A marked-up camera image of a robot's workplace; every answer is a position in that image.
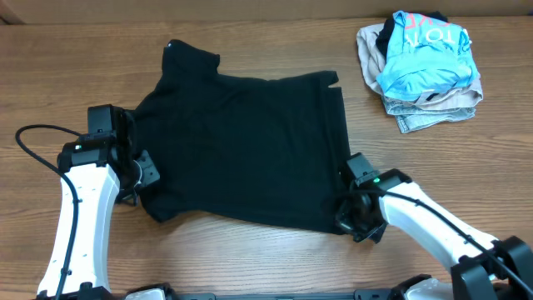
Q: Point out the beige folded garment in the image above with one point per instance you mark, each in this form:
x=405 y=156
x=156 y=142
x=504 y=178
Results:
x=373 y=61

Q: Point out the black garment in pile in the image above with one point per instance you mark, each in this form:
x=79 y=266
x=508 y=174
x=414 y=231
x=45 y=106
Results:
x=384 y=35

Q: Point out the light blue printed t-shirt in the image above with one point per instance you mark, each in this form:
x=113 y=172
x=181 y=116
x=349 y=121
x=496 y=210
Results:
x=426 y=56

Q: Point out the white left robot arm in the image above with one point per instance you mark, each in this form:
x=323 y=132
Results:
x=100 y=169

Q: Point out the grey denim folded garment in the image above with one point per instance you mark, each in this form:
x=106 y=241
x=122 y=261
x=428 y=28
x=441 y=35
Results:
x=412 y=118

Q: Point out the black t-shirt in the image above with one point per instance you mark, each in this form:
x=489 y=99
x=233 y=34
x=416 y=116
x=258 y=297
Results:
x=262 y=151

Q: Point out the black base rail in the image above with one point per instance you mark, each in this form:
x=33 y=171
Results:
x=283 y=296

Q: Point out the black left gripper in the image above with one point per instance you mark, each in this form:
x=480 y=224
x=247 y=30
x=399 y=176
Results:
x=147 y=170

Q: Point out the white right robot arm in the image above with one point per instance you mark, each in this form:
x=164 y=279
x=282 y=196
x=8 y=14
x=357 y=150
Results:
x=481 y=266

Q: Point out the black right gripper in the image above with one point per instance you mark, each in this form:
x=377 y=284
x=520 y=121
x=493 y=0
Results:
x=346 y=212

